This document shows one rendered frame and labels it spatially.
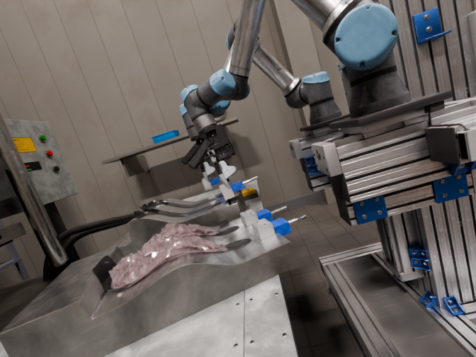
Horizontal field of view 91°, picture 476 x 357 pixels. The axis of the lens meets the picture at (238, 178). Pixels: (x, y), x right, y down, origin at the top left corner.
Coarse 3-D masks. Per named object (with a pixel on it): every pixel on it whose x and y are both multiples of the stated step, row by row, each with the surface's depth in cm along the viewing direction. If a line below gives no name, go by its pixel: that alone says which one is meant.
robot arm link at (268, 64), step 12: (228, 36) 112; (228, 48) 117; (264, 48) 114; (252, 60) 117; (264, 60) 115; (276, 60) 117; (264, 72) 120; (276, 72) 117; (288, 72) 120; (276, 84) 123; (288, 84) 120; (288, 96) 123
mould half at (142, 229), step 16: (240, 192) 95; (160, 208) 88; (176, 208) 91; (192, 208) 91; (224, 208) 76; (240, 208) 78; (128, 224) 78; (144, 224) 78; (160, 224) 77; (192, 224) 77; (208, 224) 77; (128, 240) 84; (144, 240) 79
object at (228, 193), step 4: (256, 176) 80; (248, 180) 80; (252, 180) 80; (232, 184) 79; (236, 184) 79; (240, 184) 79; (244, 184) 81; (220, 188) 79; (224, 188) 79; (228, 188) 79; (232, 188) 79; (236, 188) 79; (240, 188) 79; (224, 192) 79; (228, 192) 79; (232, 192) 79; (224, 196) 79; (228, 196) 79; (232, 196) 79
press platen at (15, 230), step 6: (18, 222) 87; (0, 228) 85; (6, 228) 83; (12, 228) 85; (18, 228) 87; (0, 234) 80; (6, 234) 82; (12, 234) 84; (18, 234) 86; (0, 240) 80; (6, 240) 82
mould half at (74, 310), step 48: (288, 240) 48; (48, 288) 48; (96, 288) 45; (144, 288) 41; (192, 288) 43; (240, 288) 45; (0, 336) 36; (48, 336) 38; (96, 336) 40; (144, 336) 42
